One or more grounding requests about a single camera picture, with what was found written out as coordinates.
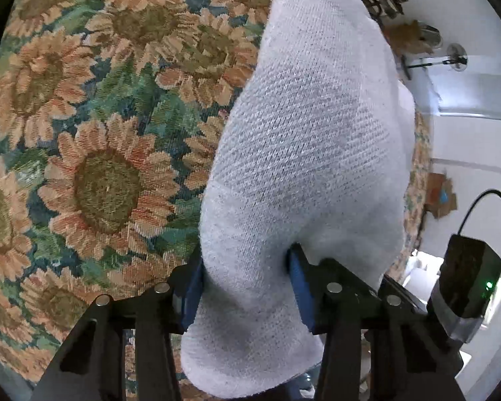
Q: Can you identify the cardboard box with items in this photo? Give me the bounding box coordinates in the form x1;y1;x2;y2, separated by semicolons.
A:
425;173;457;219

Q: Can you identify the brown paper bag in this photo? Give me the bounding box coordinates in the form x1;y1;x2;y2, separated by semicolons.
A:
383;20;443;55

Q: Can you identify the sunflower pattern bed cover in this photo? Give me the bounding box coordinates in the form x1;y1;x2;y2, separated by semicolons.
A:
0;0;434;401

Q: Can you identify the standing fan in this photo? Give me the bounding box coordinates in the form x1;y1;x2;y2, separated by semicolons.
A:
400;43;468;81

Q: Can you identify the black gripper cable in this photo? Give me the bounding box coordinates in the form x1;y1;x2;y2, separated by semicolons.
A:
456;189;501;264

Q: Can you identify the grey knit sweater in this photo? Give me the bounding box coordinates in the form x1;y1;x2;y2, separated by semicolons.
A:
181;0;414;398

